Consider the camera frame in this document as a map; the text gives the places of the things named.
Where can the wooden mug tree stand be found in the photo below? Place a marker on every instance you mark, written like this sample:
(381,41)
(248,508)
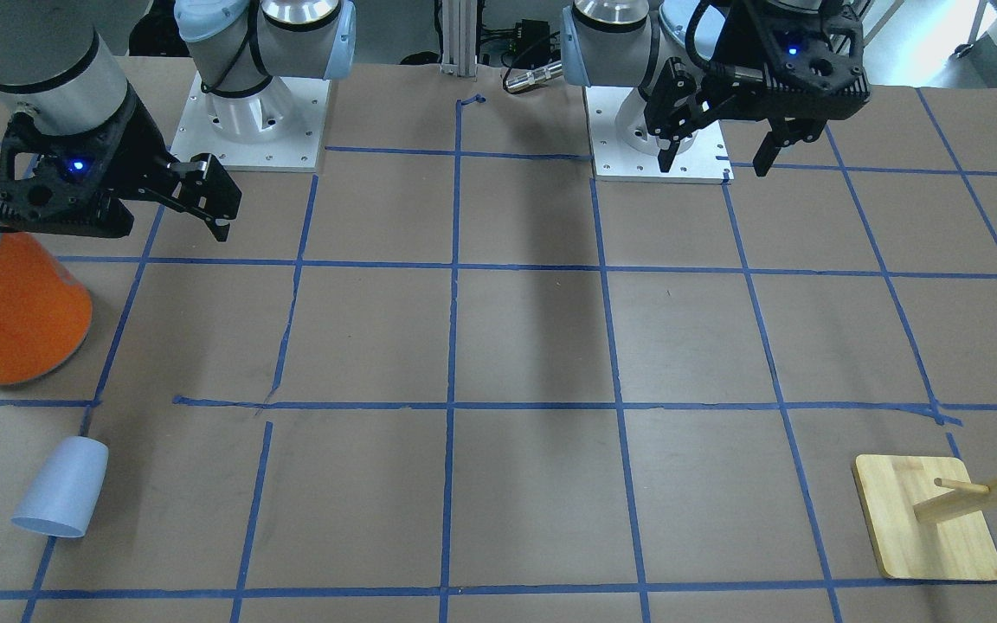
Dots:
(925,517)

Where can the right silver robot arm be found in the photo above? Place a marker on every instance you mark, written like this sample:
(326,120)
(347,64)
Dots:
(54,60)

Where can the aluminium frame post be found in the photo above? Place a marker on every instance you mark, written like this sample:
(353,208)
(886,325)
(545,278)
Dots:
(458,26)

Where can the silver cable connector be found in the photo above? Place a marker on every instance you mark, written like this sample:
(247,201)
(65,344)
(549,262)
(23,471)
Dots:
(534,78)

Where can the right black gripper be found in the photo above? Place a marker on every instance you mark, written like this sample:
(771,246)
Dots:
(140,147)

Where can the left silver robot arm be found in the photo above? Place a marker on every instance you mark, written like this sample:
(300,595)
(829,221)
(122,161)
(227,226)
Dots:
(686,65)

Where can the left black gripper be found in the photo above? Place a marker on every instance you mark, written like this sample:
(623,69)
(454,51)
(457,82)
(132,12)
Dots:
(717,54)

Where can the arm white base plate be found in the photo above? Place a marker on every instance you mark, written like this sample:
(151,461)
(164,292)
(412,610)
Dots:
(625,151)
(280,129)

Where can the light blue plastic cup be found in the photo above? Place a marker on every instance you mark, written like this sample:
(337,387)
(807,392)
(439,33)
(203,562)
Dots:
(61,498)

